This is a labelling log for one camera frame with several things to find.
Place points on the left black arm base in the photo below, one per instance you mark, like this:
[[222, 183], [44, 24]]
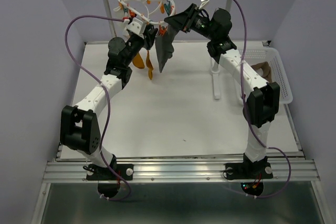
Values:
[[96, 173]]

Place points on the white clip hanger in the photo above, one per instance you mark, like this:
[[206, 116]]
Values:
[[149, 11]]

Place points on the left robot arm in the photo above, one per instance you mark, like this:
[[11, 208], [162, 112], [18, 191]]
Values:
[[79, 129]]

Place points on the aluminium rail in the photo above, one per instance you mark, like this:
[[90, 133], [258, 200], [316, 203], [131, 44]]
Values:
[[186, 170]]

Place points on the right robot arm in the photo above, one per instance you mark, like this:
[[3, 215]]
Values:
[[260, 97]]

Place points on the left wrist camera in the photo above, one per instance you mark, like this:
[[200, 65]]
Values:
[[134, 27]]

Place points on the brown beige sock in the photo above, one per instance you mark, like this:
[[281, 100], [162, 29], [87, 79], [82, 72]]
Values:
[[264, 70]]

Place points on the mustard yellow sock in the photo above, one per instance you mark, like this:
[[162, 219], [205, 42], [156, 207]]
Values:
[[149, 65], [138, 61]]

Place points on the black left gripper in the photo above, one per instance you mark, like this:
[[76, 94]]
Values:
[[149, 36]]

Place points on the white plastic basket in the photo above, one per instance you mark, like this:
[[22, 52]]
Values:
[[266, 54]]

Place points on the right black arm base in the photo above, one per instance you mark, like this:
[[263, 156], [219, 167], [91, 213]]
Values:
[[247, 170]]

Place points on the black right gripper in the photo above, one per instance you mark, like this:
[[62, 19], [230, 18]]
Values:
[[184, 20]]

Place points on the grey sock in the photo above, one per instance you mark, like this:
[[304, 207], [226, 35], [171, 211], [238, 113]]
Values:
[[164, 47]]

